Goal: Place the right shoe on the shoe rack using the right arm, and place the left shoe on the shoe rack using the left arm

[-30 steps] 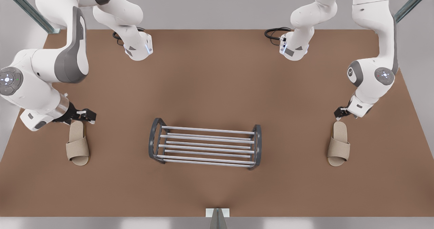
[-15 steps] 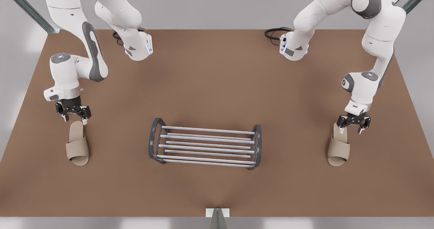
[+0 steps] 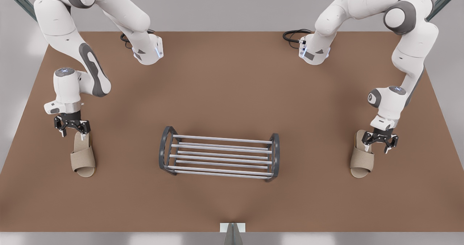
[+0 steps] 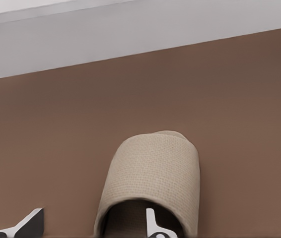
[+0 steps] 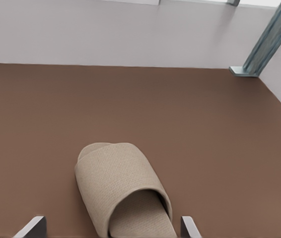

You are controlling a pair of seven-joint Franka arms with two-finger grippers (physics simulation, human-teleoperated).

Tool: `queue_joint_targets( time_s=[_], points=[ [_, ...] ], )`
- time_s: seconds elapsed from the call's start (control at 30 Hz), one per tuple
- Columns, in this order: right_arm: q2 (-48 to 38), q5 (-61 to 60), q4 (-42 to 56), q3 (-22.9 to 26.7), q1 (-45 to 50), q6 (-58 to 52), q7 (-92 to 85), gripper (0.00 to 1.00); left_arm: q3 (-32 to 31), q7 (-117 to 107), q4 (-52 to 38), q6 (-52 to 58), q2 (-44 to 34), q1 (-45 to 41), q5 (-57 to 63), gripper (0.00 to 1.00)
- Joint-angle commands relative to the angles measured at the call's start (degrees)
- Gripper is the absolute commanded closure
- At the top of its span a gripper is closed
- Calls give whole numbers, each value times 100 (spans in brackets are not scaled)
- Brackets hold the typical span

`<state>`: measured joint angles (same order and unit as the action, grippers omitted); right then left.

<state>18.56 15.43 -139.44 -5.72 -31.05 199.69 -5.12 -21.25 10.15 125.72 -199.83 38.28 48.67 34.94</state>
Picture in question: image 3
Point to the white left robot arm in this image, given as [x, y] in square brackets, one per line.
[409, 49]

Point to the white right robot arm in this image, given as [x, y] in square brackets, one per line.
[69, 38]

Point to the grey metal shoe rack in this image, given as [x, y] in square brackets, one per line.
[219, 154]

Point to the beige left slipper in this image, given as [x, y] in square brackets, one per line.
[361, 160]

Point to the beige slipper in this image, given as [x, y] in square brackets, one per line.
[361, 160]
[83, 157]

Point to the beige right slipper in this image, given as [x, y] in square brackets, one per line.
[83, 157]

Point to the silver frame post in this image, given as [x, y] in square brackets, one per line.
[232, 235]
[20, 0]
[443, 0]

